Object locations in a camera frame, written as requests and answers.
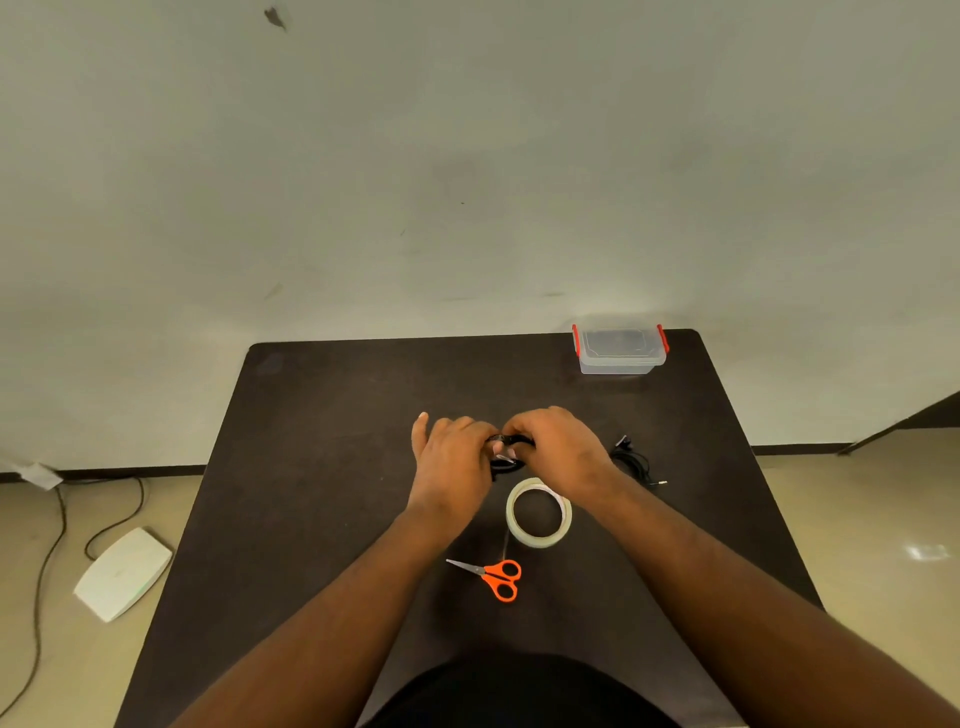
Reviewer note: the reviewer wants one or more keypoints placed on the clear tape roll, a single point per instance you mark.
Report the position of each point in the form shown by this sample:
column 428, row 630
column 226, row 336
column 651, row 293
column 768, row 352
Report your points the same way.
column 538, row 514

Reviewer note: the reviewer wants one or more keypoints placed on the person's left hand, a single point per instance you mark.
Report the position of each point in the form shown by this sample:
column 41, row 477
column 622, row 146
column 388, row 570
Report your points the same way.
column 450, row 476

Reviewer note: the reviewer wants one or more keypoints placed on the person's left little finger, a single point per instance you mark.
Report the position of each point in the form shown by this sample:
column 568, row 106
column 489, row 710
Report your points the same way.
column 419, row 435

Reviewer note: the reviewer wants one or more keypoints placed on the white foot pedal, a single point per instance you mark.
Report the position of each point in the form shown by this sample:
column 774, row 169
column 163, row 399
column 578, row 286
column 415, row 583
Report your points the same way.
column 123, row 573

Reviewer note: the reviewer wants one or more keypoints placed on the person's left forearm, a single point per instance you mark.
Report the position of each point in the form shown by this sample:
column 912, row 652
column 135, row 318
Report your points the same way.
column 315, row 630

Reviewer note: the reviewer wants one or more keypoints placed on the person's right forearm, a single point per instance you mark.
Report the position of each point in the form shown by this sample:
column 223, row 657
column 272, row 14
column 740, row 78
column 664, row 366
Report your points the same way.
column 750, row 607

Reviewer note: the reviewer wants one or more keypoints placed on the white wall plug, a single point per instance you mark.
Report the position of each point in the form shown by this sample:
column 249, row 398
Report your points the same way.
column 34, row 474

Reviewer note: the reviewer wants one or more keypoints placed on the clear box with red clips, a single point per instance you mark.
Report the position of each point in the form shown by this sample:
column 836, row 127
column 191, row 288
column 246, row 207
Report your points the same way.
column 620, row 349

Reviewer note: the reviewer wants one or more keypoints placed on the person's right hand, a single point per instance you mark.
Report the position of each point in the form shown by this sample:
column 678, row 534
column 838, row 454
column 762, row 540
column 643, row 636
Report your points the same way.
column 562, row 450

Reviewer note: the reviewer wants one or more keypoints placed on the person's right fingers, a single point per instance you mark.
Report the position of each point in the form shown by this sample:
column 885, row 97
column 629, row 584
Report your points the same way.
column 517, row 439

